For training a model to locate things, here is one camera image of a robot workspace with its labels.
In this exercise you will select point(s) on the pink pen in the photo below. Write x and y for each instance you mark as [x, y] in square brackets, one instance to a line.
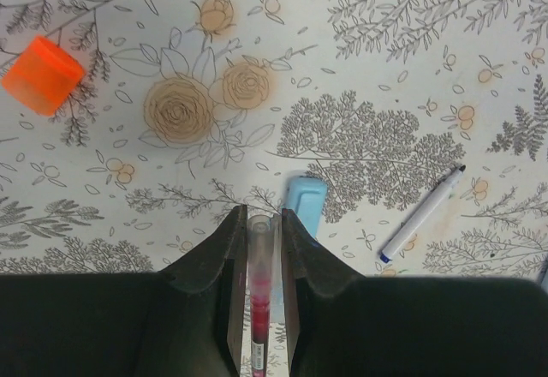
[260, 255]

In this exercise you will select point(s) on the light blue marker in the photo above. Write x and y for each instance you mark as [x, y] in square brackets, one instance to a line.
[306, 197]

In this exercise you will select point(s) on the white thin pen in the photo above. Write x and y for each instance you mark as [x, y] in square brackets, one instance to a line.
[422, 213]

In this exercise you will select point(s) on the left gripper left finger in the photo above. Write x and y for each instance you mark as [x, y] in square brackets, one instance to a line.
[185, 320]

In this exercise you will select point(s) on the orange highlighter cap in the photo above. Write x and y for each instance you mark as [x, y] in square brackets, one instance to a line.
[43, 77]

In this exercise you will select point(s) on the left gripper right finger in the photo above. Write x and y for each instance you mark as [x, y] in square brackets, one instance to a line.
[342, 323]

